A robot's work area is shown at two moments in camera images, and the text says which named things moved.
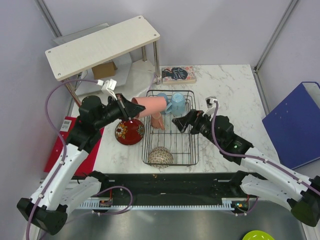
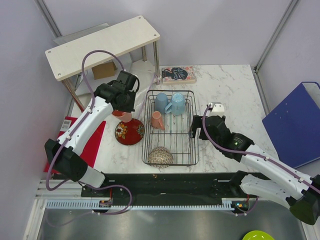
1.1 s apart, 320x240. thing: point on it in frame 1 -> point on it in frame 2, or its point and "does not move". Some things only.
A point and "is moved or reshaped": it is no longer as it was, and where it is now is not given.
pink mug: (157, 121) does not move
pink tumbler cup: (152, 104) is moved or reshaped
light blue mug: (177, 107) does not move
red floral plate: (129, 132) does not move
